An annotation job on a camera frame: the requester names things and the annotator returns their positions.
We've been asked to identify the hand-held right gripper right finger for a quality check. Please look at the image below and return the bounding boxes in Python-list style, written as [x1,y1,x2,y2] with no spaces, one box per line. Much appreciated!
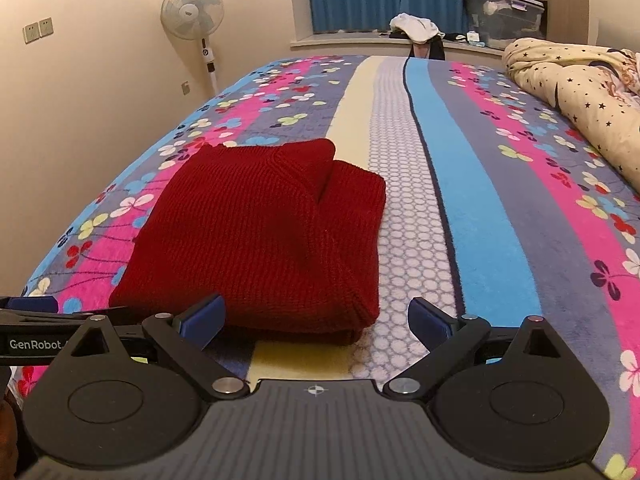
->
[382,297,584,397]

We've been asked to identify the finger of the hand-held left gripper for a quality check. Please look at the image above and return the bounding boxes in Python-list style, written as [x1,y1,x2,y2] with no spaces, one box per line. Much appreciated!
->
[0,295,147,331]

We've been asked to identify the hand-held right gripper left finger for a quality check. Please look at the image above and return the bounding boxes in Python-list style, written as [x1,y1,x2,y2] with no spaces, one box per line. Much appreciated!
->
[50,293,251,402]

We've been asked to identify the red knitted sweater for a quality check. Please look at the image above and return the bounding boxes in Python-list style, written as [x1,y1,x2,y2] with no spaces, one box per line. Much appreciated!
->
[108,138,388,346]

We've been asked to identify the white clothes pile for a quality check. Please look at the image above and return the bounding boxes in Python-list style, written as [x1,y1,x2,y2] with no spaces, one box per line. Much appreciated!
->
[389,13,442,44]

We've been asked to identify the floral striped blanket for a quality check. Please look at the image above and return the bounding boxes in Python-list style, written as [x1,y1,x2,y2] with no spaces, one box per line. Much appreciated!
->
[10,55,640,480]

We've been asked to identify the dark hanging garment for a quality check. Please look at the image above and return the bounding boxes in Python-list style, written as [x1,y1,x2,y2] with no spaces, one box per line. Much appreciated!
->
[411,35,447,62]

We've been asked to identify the cream star print quilt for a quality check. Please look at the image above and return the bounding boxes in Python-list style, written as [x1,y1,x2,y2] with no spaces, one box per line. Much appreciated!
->
[502,37,640,188]

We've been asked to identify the white standing fan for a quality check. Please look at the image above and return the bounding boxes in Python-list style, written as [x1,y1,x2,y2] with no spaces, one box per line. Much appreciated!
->
[160,0,226,97]

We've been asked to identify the clear plastic storage box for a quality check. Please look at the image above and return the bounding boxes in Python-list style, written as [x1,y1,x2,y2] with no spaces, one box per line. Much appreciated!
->
[462,0,546,52]

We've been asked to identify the wooden cabinet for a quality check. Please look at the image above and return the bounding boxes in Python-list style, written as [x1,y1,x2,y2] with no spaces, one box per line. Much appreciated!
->
[544,0,602,44]

